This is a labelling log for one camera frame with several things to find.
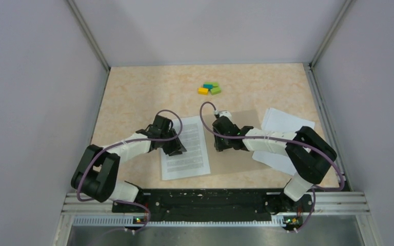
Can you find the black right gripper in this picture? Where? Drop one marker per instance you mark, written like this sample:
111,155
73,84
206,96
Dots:
219,145

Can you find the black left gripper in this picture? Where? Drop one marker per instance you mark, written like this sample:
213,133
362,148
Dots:
175,149

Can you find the printed white paper sheet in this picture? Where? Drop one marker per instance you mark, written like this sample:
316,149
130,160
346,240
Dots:
192,162

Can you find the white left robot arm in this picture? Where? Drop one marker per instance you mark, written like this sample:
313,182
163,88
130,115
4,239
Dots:
95,178

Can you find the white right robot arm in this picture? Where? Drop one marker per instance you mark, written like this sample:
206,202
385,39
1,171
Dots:
310,155

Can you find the light green block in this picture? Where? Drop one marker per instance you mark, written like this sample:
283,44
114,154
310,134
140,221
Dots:
215,90

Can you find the yellow block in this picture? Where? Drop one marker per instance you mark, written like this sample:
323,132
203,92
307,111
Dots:
203,91

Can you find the teal block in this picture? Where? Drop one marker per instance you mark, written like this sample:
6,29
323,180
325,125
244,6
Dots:
207,86

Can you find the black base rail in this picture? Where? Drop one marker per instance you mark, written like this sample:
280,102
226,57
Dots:
214,205

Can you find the grey slotted cable duct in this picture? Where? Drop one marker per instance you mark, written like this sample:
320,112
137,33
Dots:
131,222

